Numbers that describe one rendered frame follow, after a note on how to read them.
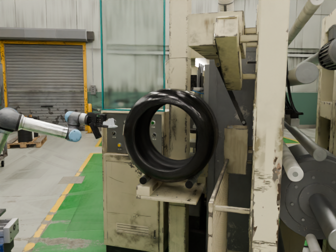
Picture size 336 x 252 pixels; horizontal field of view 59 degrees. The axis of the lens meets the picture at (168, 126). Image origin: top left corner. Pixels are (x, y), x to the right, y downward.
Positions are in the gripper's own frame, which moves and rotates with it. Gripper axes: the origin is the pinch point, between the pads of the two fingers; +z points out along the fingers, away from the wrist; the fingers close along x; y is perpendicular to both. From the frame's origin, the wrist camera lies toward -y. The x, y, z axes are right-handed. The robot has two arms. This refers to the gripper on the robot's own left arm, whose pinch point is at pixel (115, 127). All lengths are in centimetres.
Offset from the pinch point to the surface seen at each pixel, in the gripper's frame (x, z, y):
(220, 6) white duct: 67, 47, 93
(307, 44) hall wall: 1093, 252, 224
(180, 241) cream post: 26, 47, -80
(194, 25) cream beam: -35, 50, 59
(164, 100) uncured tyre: -11.3, 33.4, 22.2
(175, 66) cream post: 27, 28, 43
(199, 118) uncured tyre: -11, 54, 15
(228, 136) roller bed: 20, 70, 2
